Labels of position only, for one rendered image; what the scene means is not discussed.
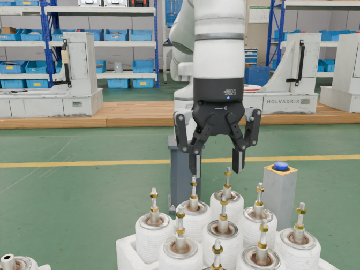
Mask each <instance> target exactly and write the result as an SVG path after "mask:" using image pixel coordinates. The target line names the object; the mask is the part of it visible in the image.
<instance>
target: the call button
mask: <svg viewBox="0 0 360 270"><path fill-rule="evenodd" d="M274 166H275V168H276V169H278V170H286V169H287V168H288V164H287V163H285V162H280V161H279V162H275V163H274Z"/></svg>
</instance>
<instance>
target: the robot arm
mask: <svg viewBox="0 0 360 270"><path fill-rule="evenodd" d="M244 19H245V6H244V2H243V0H183V4H182V8H181V10H180V12H179V14H178V16H177V18H176V20H175V22H174V24H173V26H172V28H171V30H170V34H169V39H170V42H171V44H172V45H173V49H172V60H171V64H170V75H171V77H172V79H173V80H174V81H189V84H188V85H187V86H186V87H184V88H182V89H180V90H177V91H176V92H175V93H174V113H173V119H174V141H175V142H177V147H178V148H179V149H180V150H181V151H182V152H183V153H189V170H190V172H191V173H192V174H193V175H194V177H195V178H200V177H201V156H200V155H199V153H200V151H201V149H202V147H203V145H204V143H206V141H207V139H208V137H209V136H216V135H218V134H223V135H228V136H229V137H230V139H231V141H232V143H233V144H234V146H235V148H233V149H232V170H233V171H234V172H235V173H237V174H239V173H241V172H242V169H244V166H245V150H246V149H247V148H248V147H250V146H255V145H256V144H257V142H258V134H259V128H260V121H261V113H262V111H261V110H260V109H258V108H254V107H250V108H245V107H244V106H243V96H244V69H245V52H244V41H243V40H244ZM243 116H244V118H245V120H246V126H245V133H244V138H243V134H242V132H241V130H240V128H239V126H238V123H239V122H240V120H241V119H242V117H243ZM188 143H190V144H188Z"/></svg>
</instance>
